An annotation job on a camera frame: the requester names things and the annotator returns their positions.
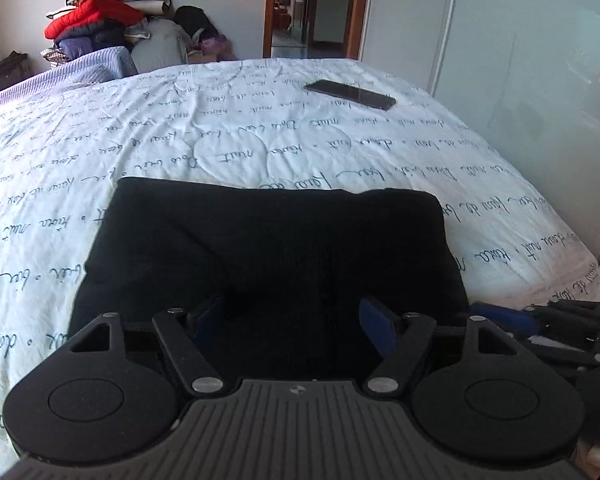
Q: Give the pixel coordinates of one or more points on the white sliding wardrobe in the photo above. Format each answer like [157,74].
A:
[520,85]

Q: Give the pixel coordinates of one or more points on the wooden door frame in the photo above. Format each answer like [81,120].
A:
[266,10]

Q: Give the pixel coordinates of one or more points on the black smartphone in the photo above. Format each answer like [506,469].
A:
[350,94]

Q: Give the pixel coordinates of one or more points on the black duffel bag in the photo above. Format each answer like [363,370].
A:
[11,71]

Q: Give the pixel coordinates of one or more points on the plaid cloth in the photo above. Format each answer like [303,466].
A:
[51,56]

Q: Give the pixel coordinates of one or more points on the purple knitted blanket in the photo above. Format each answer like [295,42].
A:
[80,72]

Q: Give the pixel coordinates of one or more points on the purple cloth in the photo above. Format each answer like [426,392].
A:
[215,46]

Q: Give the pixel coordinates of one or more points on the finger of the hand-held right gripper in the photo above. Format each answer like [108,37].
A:
[575,311]
[505,317]

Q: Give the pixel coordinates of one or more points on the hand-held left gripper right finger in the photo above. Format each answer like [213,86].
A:
[380,326]

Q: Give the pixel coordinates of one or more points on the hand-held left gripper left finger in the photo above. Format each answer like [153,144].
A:
[207,323]

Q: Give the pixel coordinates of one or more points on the white script-printed quilt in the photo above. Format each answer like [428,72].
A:
[180,125]

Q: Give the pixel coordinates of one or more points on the black pants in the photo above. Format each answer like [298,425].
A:
[260,250]

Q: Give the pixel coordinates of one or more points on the red puffer jacket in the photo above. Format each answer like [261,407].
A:
[92,15]

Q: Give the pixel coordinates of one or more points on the grey cloth bundle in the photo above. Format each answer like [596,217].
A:
[160,47]

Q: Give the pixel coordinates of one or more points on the black backpack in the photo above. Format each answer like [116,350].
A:
[192,22]

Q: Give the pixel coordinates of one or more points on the navy puffer jacket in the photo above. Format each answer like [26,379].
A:
[90,42]

